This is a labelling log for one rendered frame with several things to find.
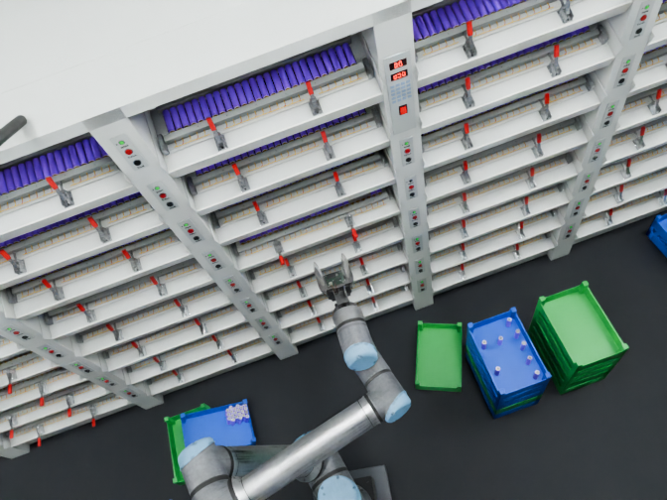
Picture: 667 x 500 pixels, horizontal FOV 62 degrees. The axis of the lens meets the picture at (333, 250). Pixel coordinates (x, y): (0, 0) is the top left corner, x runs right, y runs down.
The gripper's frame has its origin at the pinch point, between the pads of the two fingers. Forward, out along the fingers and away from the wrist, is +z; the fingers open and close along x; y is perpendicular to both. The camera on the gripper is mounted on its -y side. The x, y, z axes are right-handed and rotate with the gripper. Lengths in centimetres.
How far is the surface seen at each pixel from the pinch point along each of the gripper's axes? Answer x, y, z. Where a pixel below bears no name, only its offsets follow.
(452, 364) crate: -40, -98, -11
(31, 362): 120, -33, 19
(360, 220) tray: -15.1, -9.3, 18.1
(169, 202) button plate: 38, 33, 14
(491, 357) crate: -50, -66, -24
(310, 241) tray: 4.0, -10.5, 17.1
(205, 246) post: 36.0, 7.7, 14.9
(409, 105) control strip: -34, 40, 15
